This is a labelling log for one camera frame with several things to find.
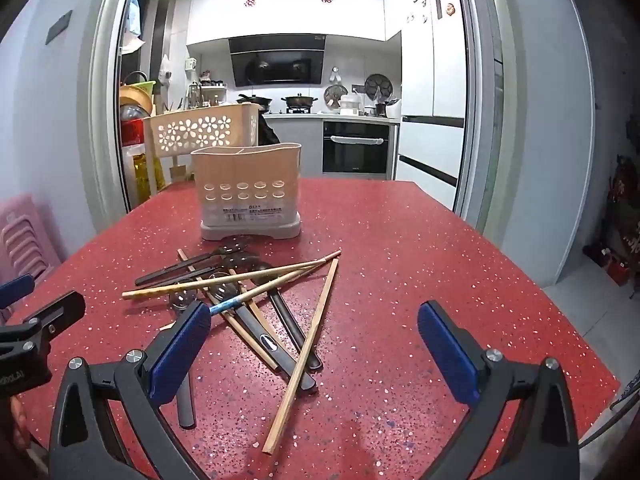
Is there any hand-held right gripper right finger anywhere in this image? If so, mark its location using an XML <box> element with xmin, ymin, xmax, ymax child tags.
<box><xmin>417</xmin><ymin>301</ymin><xmax>581</xmax><ymax>480</ymax></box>

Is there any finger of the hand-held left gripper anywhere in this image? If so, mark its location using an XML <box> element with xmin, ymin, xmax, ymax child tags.
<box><xmin>0</xmin><ymin>290</ymin><xmax>87</xmax><ymax>356</ymax></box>
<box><xmin>0</xmin><ymin>274</ymin><xmax>36</xmax><ymax>311</ymax></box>

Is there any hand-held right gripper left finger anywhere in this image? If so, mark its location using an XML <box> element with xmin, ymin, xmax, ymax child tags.
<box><xmin>48</xmin><ymin>301</ymin><xmax>213</xmax><ymax>480</ymax></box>

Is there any black-handled spoon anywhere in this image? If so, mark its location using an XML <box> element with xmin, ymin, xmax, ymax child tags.
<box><xmin>150</xmin><ymin>252</ymin><xmax>266</xmax><ymax>291</ymax></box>
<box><xmin>167</xmin><ymin>287</ymin><xmax>201</xmax><ymax>430</ymax></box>
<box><xmin>134</xmin><ymin>241</ymin><xmax>251</xmax><ymax>286</ymax></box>
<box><xmin>245</xmin><ymin>260</ymin><xmax>323</xmax><ymax>372</ymax></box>
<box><xmin>207</xmin><ymin>272</ymin><xmax>318</xmax><ymax>392</ymax></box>

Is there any blue-banded wooden chopstick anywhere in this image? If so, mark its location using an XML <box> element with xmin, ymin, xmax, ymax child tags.
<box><xmin>207</xmin><ymin>250</ymin><xmax>342</xmax><ymax>317</ymax></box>

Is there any beige plastic utensil holder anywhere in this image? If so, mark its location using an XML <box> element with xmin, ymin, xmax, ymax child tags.
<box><xmin>191</xmin><ymin>142</ymin><xmax>303</xmax><ymax>242</ymax></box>

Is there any person's left hand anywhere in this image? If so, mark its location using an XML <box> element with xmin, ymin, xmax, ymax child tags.
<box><xmin>0</xmin><ymin>399</ymin><xmax>34</xmax><ymax>461</ymax></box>

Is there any pink plastic stool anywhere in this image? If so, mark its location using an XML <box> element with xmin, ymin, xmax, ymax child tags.
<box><xmin>0</xmin><ymin>194</ymin><xmax>63</xmax><ymax>322</ymax></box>

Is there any yellow oil bottle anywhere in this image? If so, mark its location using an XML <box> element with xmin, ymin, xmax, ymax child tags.
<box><xmin>132</xmin><ymin>152</ymin><xmax>167</xmax><ymax>197</ymax></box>

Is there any beige flower-cutout plastic stool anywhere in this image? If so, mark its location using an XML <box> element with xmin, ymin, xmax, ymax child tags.
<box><xmin>143</xmin><ymin>102</ymin><xmax>263</xmax><ymax>196</ymax></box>

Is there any black built-in oven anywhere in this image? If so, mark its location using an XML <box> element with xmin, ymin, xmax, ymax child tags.
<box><xmin>322</xmin><ymin>120</ymin><xmax>391</xmax><ymax>176</ymax></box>

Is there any green plastic basin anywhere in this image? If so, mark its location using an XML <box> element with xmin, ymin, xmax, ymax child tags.
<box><xmin>120</xmin><ymin>72</ymin><xmax>154</xmax><ymax>92</ymax></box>

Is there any white refrigerator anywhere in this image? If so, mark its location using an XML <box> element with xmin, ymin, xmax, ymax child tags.
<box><xmin>395</xmin><ymin>0</ymin><xmax>468</xmax><ymax>207</ymax></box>

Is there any cooking pot with lid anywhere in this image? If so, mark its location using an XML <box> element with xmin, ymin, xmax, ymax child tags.
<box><xmin>281</xmin><ymin>92</ymin><xmax>317</xmax><ymax>110</ymax></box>

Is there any round steamer rack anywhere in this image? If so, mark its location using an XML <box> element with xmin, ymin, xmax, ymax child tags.
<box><xmin>323</xmin><ymin>85</ymin><xmax>349</xmax><ymax>109</ymax></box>
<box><xmin>364</xmin><ymin>73</ymin><xmax>396</xmax><ymax>102</ymax></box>

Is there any black range hood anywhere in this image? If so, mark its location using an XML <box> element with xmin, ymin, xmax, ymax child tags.
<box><xmin>228</xmin><ymin>34</ymin><xmax>327</xmax><ymax>87</ymax></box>

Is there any black cable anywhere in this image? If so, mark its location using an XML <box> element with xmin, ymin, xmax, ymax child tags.
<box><xmin>579</xmin><ymin>372</ymin><xmax>640</xmax><ymax>453</ymax></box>

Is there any black wall switch panel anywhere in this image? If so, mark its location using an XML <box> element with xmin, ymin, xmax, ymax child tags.
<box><xmin>45</xmin><ymin>16</ymin><xmax>69</xmax><ymax>45</ymax></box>

